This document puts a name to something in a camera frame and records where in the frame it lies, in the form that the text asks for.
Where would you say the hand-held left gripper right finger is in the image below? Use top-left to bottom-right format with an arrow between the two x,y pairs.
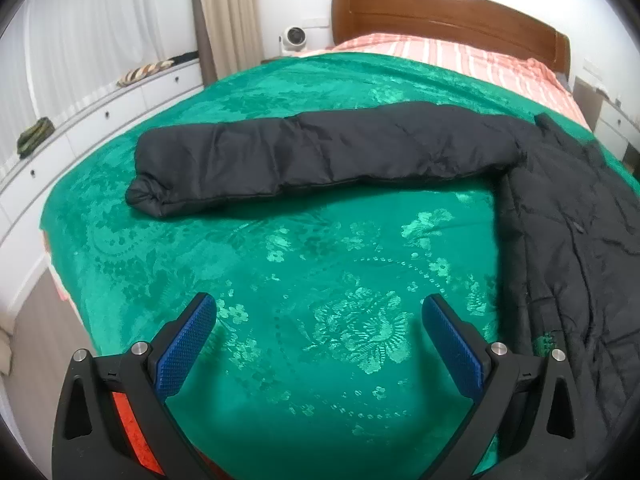
421,295 -> 586,480

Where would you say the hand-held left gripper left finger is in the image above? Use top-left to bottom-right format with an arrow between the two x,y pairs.
51,292 -> 218,480

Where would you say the black puffer jacket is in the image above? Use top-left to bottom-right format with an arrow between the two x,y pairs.
125,101 -> 640,480

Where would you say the green floral blanket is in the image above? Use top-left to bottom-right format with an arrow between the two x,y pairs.
39,52 -> 608,480

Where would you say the white drawer cabinet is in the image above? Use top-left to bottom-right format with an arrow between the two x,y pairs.
0,57 -> 206,261

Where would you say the green folded cloth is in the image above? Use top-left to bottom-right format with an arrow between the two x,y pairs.
16,116 -> 55,156

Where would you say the striped folded cloth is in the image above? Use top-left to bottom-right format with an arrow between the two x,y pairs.
116,59 -> 174,87

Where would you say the white bedside table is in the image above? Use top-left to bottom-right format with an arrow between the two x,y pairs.
572,75 -> 640,176
261,50 -> 312,65

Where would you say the small white fan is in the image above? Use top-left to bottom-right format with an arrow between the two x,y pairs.
278,25 -> 308,56

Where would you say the beige curtain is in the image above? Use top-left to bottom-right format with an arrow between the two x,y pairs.
194,0 -> 265,83

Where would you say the white sheer curtain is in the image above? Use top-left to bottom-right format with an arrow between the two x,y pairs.
20,0 -> 201,126

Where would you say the brown wooden headboard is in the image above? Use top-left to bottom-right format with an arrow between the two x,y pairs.
331,0 -> 572,81

